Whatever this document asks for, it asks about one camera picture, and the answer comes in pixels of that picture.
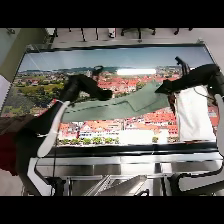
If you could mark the green shirt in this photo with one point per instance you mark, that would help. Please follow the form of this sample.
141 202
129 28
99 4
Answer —
126 106

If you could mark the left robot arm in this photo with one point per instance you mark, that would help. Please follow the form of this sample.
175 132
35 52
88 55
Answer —
50 128

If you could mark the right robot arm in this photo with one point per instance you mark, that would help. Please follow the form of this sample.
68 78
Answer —
196 77

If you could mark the white garment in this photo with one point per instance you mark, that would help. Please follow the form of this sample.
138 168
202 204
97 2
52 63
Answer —
195 115

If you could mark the black office chair base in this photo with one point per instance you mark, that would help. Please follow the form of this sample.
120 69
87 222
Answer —
139 31

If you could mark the brown garment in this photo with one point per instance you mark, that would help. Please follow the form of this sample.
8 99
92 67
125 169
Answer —
15 122

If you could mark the red garment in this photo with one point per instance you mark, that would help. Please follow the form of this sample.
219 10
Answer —
7 153

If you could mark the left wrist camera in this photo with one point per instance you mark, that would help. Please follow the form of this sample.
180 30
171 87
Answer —
97 70

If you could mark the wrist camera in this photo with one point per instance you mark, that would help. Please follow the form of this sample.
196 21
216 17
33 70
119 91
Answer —
182 64
97 70

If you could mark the silver frame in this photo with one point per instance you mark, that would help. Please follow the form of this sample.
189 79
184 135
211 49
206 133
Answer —
110 166

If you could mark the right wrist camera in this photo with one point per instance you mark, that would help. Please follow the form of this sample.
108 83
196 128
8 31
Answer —
182 64

